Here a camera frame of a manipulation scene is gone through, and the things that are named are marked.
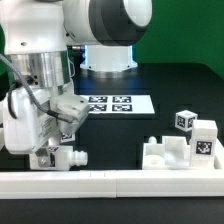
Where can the white chair seat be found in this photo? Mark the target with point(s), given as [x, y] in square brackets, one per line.
[173, 153]

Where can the white marker sheet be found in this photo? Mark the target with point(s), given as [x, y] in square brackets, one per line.
[120, 104]

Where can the white front fence bar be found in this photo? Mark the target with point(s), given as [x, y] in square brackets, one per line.
[111, 184]

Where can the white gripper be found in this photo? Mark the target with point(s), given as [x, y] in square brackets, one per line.
[26, 128]

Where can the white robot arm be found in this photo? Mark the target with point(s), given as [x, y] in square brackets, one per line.
[41, 105]

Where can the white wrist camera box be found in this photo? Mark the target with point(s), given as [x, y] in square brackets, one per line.
[73, 111]

